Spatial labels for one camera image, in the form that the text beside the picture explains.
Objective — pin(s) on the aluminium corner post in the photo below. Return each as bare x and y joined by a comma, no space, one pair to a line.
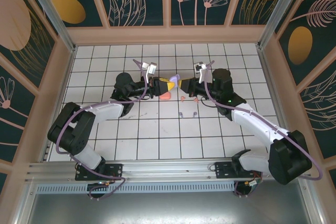
282,11
55,16

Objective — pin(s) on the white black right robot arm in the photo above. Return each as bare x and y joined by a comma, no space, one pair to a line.
257,124

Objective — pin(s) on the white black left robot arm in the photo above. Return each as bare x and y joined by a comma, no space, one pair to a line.
105,111

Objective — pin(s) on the aluminium frame bar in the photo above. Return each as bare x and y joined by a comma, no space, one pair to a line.
22,213
313,208

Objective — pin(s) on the black mounting plate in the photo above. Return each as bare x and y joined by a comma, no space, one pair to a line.
223,170
115,171

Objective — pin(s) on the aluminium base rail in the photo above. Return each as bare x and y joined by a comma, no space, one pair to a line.
168,169

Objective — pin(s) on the grey metal sheet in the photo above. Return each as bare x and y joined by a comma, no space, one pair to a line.
168,208

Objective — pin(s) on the pink earbud charging case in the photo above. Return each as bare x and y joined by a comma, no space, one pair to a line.
165,96

